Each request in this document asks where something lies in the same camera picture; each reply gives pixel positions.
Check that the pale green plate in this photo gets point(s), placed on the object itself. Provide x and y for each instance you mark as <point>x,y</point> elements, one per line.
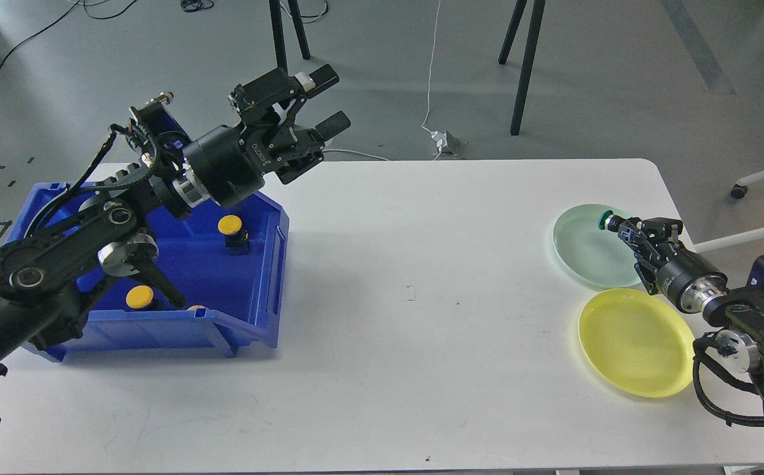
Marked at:
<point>595,256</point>

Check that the black stand legs right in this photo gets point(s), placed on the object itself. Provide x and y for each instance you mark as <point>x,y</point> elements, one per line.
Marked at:
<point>532,38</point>

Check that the green push button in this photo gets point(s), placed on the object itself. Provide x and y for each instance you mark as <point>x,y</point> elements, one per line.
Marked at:
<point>609,221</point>

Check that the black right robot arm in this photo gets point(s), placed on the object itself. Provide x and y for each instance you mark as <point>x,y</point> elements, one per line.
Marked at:
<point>734,349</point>

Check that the yellow plate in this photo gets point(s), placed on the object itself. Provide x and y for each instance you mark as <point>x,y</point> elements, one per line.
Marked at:
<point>637,343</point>

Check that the white power adapter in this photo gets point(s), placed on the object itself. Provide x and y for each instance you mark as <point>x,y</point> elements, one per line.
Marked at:
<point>447,145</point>

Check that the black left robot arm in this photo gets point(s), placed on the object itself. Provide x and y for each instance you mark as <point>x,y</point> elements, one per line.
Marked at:
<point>96,231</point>

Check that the yellow push button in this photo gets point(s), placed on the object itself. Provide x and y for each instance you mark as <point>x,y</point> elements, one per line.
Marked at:
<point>141,298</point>
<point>236,237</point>

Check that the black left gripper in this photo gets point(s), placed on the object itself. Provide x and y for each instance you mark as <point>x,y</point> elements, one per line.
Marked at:
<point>228,164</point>

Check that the blue plastic storage bin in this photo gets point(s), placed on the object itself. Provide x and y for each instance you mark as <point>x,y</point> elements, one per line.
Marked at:
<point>241,292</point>

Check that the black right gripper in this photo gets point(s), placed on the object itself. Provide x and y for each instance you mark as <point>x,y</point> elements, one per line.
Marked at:
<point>665,265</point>

